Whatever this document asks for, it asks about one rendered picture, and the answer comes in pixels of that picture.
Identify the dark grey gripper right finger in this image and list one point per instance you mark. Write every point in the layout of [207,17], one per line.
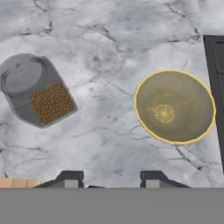
[154,178]

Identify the yellow-rimmed olive bowl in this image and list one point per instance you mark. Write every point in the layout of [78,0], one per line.
[175,106]

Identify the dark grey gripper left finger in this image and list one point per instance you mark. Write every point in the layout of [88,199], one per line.
[70,178]

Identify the grey glass jar with beans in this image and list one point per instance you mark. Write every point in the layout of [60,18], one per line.
[35,89]

